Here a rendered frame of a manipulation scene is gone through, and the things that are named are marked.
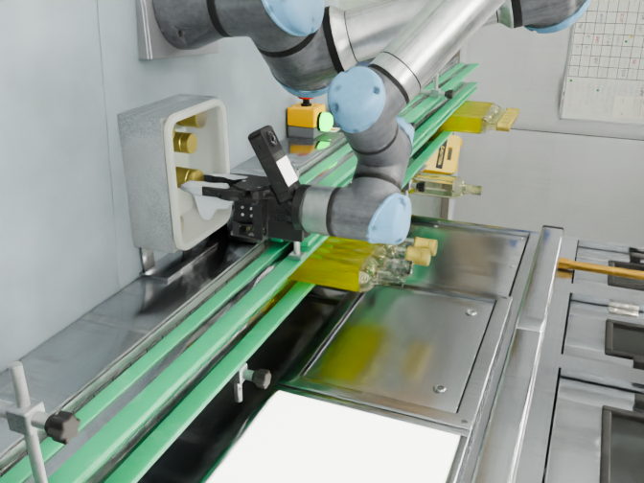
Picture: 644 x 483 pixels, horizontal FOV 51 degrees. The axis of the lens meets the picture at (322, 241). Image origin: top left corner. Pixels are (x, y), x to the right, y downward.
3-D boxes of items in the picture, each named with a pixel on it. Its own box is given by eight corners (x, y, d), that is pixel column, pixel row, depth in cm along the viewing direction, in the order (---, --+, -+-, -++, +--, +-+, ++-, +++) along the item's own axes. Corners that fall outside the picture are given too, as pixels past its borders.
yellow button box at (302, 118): (286, 136, 160) (314, 139, 158) (285, 104, 157) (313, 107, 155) (297, 129, 166) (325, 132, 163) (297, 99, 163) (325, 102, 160)
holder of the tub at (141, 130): (137, 276, 113) (176, 284, 111) (117, 114, 102) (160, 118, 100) (192, 239, 128) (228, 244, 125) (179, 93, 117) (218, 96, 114)
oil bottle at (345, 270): (269, 277, 132) (373, 296, 125) (268, 250, 130) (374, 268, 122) (282, 265, 137) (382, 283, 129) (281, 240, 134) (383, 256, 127)
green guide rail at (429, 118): (269, 241, 129) (309, 247, 126) (269, 236, 128) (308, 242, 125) (458, 82, 277) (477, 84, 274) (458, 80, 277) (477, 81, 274)
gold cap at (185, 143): (163, 133, 111) (186, 136, 109) (174, 127, 114) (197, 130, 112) (165, 154, 112) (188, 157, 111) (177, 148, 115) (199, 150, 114)
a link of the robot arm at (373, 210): (417, 204, 102) (404, 256, 100) (349, 195, 106) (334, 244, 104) (408, 180, 95) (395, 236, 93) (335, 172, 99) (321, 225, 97)
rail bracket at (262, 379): (191, 396, 111) (264, 415, 106) (187, 361, 108) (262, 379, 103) (203, 382, 114) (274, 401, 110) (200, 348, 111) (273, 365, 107)
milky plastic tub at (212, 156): (135, 248, 111) (180, 256, 108) (118, 113, 102) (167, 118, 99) (192, 213, 126) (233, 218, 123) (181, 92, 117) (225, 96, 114)
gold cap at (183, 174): (169, 169, 108) (193, 172, 106) (181, 164, 111) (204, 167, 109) (171, 190, 109) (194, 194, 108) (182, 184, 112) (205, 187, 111)
